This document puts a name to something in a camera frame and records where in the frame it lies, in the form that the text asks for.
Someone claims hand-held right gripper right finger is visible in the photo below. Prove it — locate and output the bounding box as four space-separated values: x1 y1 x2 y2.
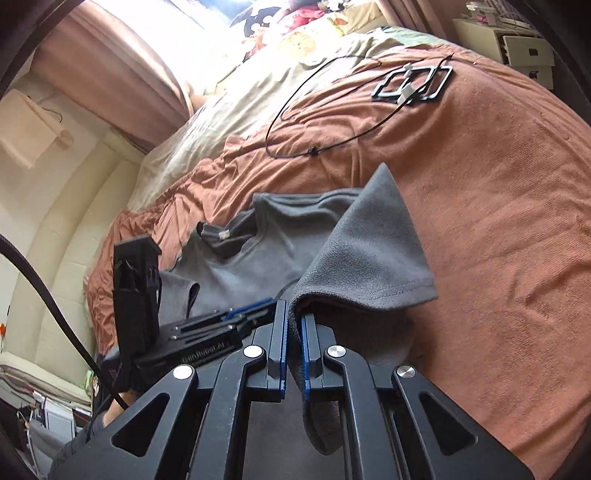
300 314 536 480

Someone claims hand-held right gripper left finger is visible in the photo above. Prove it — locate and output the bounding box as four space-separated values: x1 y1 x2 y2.
48 299 289 480

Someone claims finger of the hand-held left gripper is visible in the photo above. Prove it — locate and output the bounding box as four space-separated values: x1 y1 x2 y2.
170 298 278 344

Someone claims grey t-shirt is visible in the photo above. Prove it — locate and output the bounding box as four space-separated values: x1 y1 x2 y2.
159 162 438 455

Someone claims person's left forearm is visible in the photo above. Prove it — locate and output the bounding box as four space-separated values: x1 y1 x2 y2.
51 390 139 467

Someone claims cream padded headboard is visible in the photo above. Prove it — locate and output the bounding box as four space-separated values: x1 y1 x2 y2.
0 124 148 398

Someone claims cream hanging garment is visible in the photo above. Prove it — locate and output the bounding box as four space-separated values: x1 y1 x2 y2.
0 89 75 171

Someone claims beige quilt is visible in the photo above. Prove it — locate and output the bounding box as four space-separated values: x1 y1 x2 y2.
127 28 444 208

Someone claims brown fleece blanket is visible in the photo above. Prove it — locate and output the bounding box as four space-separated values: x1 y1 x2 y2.
85 44 591 453

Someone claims pile of plush toys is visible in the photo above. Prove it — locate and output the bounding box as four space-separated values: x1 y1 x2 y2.
203 0 384 61

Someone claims white nightstand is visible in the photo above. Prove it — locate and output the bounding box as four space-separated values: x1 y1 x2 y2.
452 16 557 90

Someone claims thin black cable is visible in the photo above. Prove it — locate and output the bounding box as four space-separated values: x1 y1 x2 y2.
265 53 455 160

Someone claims black rectangular frame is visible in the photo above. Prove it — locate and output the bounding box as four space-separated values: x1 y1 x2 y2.
370 65 454 104

